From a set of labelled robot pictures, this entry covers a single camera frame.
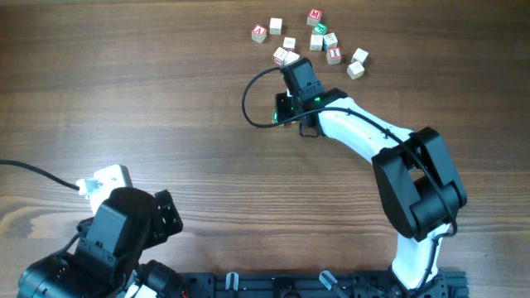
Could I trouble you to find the red letter I block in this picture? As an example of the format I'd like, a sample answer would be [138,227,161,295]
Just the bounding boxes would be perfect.
[326,47,342,65]

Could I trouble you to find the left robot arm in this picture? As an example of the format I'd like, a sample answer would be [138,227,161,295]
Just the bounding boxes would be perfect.
[17,187,183,298]

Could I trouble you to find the white block beside red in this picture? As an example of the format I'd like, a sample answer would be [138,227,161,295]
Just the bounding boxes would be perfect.
[283,51,301,66]

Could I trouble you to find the red edged picture block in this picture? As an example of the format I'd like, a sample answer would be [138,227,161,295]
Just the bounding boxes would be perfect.
[272,47,289,66]

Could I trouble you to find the white picture block centre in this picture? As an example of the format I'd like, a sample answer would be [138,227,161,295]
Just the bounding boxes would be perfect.
[309,35,323,51]

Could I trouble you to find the small white picture block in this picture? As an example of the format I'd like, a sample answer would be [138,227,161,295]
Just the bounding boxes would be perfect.
[282,36,296,51]

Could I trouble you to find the blue edged block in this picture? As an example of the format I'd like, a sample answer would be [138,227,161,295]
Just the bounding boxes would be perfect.
[323,32,338,51]

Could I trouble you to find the green picture block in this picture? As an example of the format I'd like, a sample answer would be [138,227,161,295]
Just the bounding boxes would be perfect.
[311,22,328,36]

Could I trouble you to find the plain block lower right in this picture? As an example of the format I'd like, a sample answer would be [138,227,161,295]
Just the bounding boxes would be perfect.
[347,61,365,79]

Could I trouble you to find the plain wooden block top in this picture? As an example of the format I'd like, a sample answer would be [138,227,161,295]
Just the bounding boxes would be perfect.
[269,17,282,35]

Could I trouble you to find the red letter A block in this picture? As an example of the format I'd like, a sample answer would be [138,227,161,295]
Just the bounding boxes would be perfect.
[251,24,267,44]

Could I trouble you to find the plain block upper right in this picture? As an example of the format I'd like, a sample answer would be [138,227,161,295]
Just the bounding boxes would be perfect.
[351,48,369,65]

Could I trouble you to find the red letter M block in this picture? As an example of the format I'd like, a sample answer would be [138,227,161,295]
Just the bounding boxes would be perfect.
[306,8,322,27]

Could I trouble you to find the right camera cable black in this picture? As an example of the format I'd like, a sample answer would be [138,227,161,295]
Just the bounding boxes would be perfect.
[241,66,459,291]

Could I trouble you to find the camera cable black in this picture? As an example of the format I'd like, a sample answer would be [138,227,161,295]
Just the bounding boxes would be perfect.
[241,66,459,291]
[0,159,80,191]

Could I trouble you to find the left camera cable black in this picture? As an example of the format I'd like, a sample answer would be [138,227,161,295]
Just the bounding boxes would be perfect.
[0,159,80,191]

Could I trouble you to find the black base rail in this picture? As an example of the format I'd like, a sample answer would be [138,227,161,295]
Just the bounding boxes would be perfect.
[177,271,469,298]

